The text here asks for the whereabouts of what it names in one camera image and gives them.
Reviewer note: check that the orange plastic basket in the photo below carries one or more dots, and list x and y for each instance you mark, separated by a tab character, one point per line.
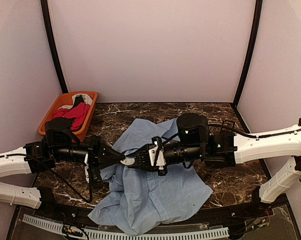
65	101

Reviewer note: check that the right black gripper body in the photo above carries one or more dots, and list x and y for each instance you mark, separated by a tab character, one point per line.
190	152

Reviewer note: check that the dark green cloth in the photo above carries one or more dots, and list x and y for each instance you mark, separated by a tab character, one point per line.
78	100

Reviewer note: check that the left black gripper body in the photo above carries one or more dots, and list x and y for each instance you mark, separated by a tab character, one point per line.
62	153

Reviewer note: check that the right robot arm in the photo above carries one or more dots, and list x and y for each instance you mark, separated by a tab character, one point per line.
279	143

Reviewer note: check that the black left frame pole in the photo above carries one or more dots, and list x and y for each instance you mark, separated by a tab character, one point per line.
52	45

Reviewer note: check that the black brooch holder stand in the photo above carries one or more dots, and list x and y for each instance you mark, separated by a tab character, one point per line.
227	127

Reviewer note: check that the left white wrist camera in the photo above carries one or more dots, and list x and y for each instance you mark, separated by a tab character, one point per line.
87	168

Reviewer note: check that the black frame pole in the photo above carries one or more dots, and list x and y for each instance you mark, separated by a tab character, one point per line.
52	45
249	52

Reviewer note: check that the red cloth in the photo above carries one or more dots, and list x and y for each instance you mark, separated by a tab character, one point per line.
77	115

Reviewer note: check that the light blue shirt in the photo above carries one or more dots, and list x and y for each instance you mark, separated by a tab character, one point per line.
139	200

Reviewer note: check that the white cloth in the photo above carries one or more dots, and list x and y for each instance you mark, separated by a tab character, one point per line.
88	99

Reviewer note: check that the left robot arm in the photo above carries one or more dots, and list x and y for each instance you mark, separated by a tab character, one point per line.
13	163

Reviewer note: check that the black right frame pole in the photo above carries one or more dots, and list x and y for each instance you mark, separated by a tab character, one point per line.
249	52

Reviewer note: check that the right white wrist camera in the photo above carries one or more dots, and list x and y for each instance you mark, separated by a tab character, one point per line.
157	159

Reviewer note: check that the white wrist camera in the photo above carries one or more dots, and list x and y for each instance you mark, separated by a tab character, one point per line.
157	159
87	168

